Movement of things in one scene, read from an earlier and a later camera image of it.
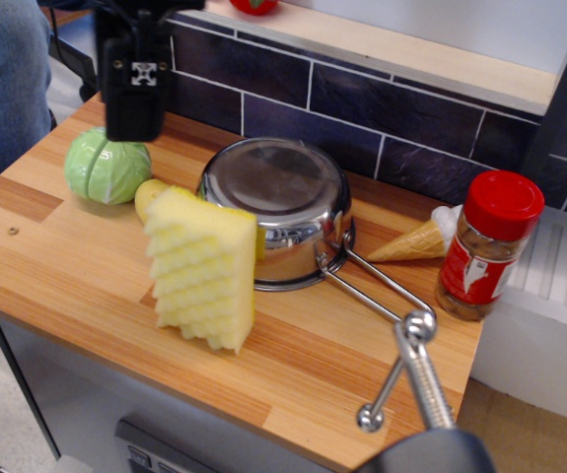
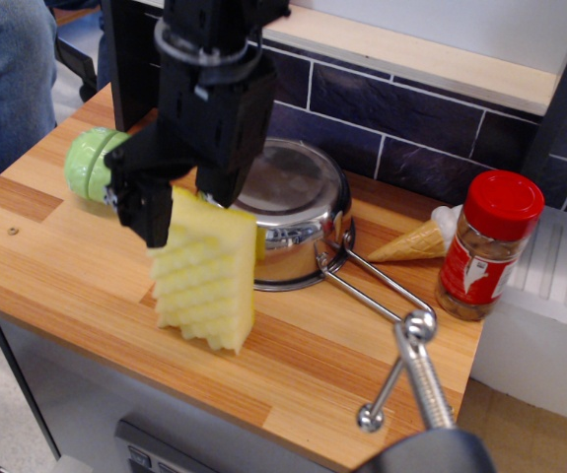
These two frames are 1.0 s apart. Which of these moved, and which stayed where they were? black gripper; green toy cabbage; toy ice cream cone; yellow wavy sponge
Moved: black gripper
Stayed: green toy cabbage; toy ice cream cone; yellow wavy sponge
